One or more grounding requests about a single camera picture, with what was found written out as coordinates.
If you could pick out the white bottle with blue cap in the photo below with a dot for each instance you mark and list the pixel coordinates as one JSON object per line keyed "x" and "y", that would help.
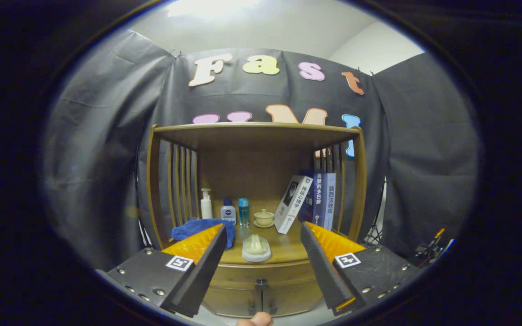
{"x": 228, "y": 213}

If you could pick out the wooden countertop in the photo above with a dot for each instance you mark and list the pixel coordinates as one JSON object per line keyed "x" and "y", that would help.
{"x": 288, "y": 246}

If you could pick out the black drawer knob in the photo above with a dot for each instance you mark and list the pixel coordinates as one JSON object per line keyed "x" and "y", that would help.
{"x": 262, "y": 283}

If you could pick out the metal backdrop stand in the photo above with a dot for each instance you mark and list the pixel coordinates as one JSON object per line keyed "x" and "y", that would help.
{"x": 375, "y": 233}
{"x": 144, "y": 233}

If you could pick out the black equipment with orange parts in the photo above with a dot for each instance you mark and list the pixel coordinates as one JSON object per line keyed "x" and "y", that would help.
{"x": 431, "y": 249}

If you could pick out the beige lidded teacup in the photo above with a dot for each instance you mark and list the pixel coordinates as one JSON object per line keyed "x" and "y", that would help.
{"x": 264, "y": 218}

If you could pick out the wooden drawer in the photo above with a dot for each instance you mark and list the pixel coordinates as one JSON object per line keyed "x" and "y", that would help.
{"x": 283, "y": 274}

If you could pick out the lavender book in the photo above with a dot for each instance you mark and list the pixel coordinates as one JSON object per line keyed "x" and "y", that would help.
{"x": 329, "y": 201}

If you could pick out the white pump bottle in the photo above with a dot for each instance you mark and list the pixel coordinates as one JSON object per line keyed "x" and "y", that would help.
{"x": 206, "y": 208}

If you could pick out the blue folded towel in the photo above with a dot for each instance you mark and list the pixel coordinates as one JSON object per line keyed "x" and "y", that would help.
{"x": 193, "y": 227}

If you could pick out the white soap dish with soap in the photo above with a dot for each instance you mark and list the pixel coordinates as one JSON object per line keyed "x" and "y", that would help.
{"x": 256, "y": 248}

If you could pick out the dark blue book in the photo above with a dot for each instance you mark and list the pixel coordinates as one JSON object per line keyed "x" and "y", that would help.
{"x": 317, "y": 199}

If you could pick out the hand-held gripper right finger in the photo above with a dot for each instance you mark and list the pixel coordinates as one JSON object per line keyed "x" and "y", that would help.
{"x": 320, "y": 267}

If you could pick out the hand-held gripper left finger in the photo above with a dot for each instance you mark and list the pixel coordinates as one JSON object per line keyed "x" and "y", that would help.
{"x": 206, "y": 267}

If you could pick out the white book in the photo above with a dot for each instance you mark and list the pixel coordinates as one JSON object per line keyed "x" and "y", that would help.
{"x": 290, "y": 203}

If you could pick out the wooden cabinet door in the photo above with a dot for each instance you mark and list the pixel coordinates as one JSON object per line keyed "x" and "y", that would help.
{"x": 292, "y": 299}
{"x": 231, "y": 301}

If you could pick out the wooden cabinet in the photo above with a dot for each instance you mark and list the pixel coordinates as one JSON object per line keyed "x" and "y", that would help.
{"x": 256, "y": 136}

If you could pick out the clear blue bottle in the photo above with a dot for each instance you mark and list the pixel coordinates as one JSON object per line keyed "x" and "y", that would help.
{"x": 244, "y": 213}

